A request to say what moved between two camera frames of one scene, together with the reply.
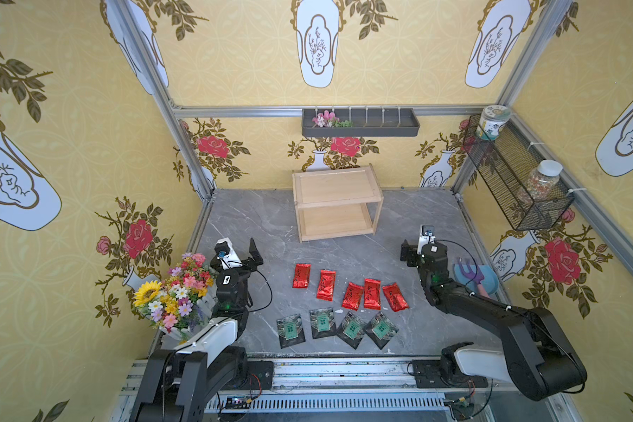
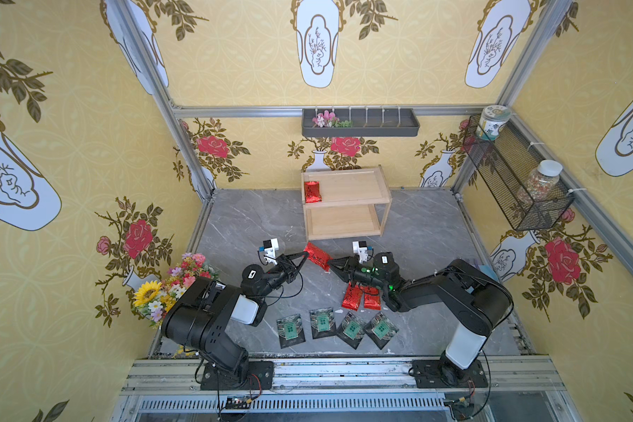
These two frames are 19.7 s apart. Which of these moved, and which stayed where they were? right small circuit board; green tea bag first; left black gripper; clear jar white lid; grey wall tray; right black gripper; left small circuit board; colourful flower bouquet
Moved: right black gripper; left black gripper
Stayed: right small circuit board; left small circuit board; grey wall tray; green tea bag first; colourful flower bouquet; clear jar white lid
